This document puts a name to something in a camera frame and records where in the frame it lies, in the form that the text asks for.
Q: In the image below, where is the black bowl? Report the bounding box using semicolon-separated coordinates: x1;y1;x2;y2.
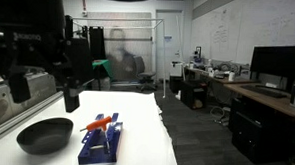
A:
15;115;75;157

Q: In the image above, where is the black upright panel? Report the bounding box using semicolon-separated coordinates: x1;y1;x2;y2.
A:
86;26;109;62

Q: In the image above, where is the black computer monitor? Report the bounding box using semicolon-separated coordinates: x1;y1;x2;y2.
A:
248;42;295;91

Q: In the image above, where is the wooden desk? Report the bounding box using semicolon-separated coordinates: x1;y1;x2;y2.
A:
183;66;295;124

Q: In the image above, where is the grey office chair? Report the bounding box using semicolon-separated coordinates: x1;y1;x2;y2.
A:
132;55;160;93

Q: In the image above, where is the large black desk cabinet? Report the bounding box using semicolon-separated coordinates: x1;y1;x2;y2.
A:
229;96;295;165

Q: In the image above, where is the grey metal base plate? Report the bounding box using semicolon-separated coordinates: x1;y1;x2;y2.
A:
0;69;59;137

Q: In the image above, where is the silver metal rod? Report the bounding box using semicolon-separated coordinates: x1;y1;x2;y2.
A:
89;143;106;152

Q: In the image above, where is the small black floor box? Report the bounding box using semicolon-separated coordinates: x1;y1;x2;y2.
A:
168;74;184;95

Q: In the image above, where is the blue plastic tool rack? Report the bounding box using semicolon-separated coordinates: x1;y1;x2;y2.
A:
77;111;125;165

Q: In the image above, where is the white pipe frame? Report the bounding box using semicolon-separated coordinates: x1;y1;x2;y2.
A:
68;14;170;99

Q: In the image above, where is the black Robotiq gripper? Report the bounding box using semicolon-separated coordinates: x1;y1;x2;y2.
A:
0;28;98;115

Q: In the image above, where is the aluminium profile rail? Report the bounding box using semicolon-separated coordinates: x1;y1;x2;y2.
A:
0;88;65;152

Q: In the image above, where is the black keyboard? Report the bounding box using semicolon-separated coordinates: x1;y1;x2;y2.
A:
240;84;288;100

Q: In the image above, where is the white door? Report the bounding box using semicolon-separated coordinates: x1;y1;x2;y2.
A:
153;9;186;83

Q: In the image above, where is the green cloth covered stand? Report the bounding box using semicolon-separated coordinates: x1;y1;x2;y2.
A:
91;58;115;82

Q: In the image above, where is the white floor cable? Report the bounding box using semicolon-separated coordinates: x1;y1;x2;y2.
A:
209;105;232;126

